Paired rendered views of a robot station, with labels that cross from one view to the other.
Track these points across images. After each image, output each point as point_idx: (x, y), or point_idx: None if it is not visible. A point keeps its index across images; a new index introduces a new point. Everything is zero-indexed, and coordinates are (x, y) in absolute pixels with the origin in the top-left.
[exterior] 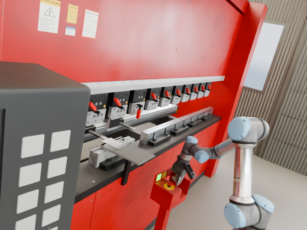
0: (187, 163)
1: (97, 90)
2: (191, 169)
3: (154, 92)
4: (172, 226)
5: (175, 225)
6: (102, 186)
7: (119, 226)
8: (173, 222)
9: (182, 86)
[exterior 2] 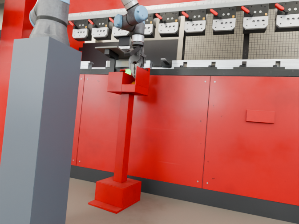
0: (135, 46)
1: (99, 15)
2: (133, 49)
3: (166, 16)
4: (223, 217)
5: (229, 220)
6: (89, 72)
7: (117, 131)
8: (233, 218)
9: (232, 7)
